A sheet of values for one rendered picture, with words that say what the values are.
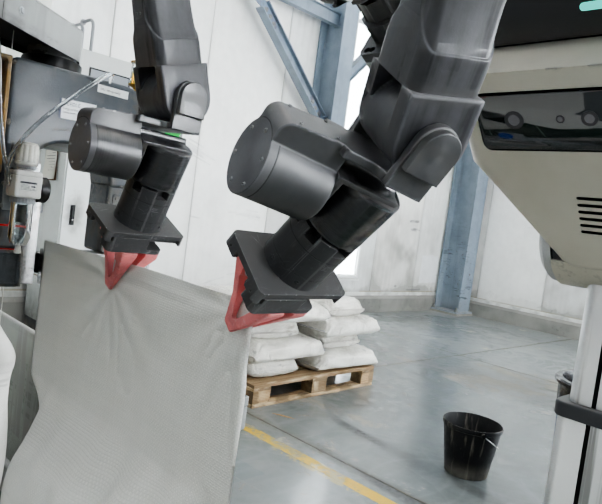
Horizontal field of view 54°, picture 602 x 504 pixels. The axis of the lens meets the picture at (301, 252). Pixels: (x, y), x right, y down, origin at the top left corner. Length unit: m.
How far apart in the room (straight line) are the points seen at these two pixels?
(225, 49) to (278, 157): 5.88
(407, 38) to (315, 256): 0.17
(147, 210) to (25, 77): 0.34
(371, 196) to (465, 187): 9.00
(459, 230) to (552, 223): 8.50
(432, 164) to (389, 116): 0.05
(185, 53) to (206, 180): 5.38
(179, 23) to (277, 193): 0.33
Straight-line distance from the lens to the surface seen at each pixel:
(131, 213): 0.71
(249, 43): 6.47
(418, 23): 0.41
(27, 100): 0.97
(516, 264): 9.23
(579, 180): 0.86
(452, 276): 9.43
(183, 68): 0.69
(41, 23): 0.97
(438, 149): 0.41
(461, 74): 0.42
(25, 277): 1.01
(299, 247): 0.47
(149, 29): 0.69
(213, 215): 6.14
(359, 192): 0.43
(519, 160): 0.87
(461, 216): 9.41
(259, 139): 0.41
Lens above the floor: 1.17
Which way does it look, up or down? 3 degrees down
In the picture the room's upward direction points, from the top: 8 degrees clockwise
